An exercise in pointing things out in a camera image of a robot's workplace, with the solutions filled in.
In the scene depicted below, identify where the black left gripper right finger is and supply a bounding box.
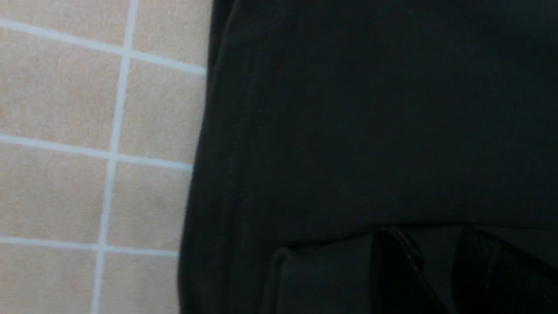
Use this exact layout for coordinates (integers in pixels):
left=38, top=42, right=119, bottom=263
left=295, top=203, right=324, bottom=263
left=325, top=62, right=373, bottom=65
left=453, top=227, right=558, bottom=314

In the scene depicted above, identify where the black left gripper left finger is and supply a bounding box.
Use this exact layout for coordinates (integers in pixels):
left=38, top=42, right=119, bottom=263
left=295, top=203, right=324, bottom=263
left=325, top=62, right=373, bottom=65
left=369, top=229, right=450, bottom=314

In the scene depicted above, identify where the dark gray long-sleeved shirt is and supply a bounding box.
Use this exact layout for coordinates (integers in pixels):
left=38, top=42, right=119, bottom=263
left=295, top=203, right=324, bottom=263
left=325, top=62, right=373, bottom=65
left=177, top=0, right=558, bottom=314

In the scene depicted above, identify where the beige checked tablecloth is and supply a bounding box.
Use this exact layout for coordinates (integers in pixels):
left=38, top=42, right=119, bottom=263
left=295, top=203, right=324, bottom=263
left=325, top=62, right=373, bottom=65
left=0, top=0, right=212, bottom=314

